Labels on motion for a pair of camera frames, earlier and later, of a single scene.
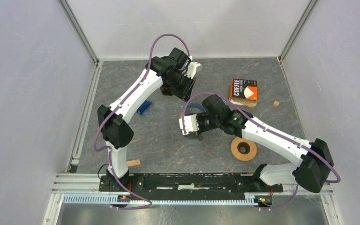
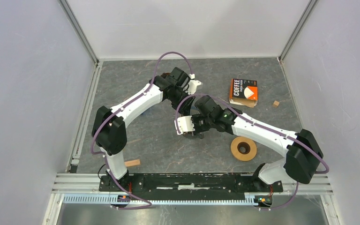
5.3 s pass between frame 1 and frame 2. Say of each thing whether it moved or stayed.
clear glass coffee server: stayed
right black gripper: stayed
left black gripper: moved
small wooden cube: stayed
